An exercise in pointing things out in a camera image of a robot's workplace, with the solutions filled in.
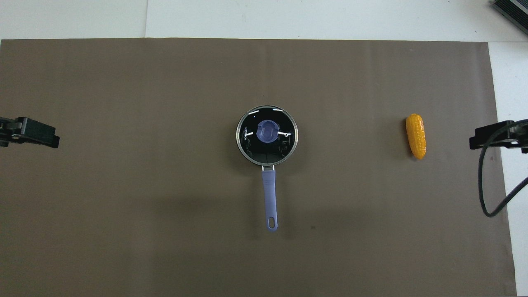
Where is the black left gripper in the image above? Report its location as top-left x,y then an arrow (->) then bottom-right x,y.
0,117 -> 60,148

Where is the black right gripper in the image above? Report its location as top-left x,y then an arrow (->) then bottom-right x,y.
469,120 -> 528,154

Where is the yellow toy corn cob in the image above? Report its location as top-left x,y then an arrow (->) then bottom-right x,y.
405,113 -> 427,160

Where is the glass lid with purple knob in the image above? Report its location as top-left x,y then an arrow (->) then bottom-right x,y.
236,106 -> 298,166

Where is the brown table mat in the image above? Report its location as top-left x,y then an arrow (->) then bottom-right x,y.
0,38 -> 517,297

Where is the black ribbed device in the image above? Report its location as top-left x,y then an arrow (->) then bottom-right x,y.
492,0 -> 528,35

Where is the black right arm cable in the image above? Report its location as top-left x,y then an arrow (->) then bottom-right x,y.
478,119 -> 528,218

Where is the dark saucepan with purple handle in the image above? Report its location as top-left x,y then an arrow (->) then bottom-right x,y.
236,105 -> 298,232

